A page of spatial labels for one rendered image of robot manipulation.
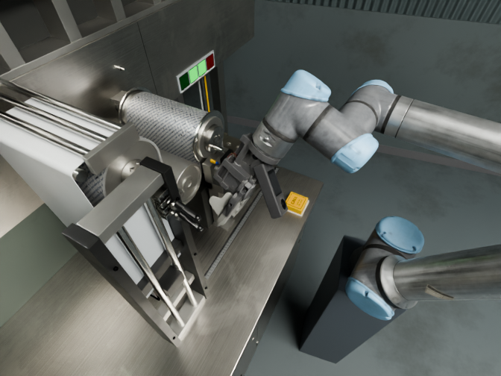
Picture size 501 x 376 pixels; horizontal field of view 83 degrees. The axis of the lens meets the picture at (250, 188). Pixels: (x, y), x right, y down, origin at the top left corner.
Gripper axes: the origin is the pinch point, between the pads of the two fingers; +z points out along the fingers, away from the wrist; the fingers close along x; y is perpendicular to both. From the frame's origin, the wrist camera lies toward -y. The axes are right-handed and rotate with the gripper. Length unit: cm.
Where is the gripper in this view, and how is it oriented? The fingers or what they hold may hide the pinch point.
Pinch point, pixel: (227, 220)
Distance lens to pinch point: 66.0
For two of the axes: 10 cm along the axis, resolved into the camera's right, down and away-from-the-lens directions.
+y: -7.3, -6.6, 1.7
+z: -5.1, 7.0, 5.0
